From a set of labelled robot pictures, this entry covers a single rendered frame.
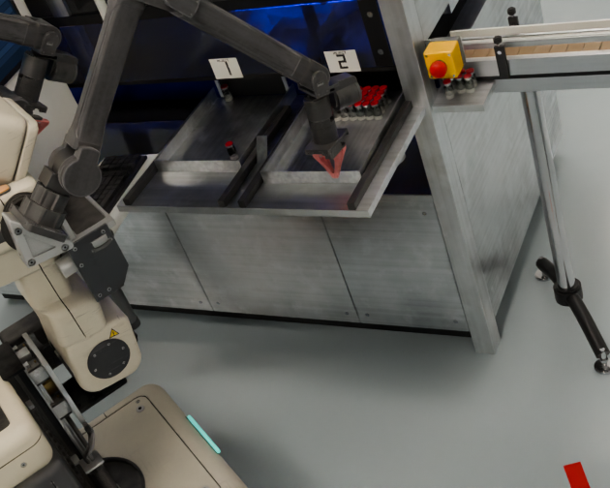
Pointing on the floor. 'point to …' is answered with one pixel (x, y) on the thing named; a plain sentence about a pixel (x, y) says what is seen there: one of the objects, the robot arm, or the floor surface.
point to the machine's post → (441, 170)
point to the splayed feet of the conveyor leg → (578, 315)
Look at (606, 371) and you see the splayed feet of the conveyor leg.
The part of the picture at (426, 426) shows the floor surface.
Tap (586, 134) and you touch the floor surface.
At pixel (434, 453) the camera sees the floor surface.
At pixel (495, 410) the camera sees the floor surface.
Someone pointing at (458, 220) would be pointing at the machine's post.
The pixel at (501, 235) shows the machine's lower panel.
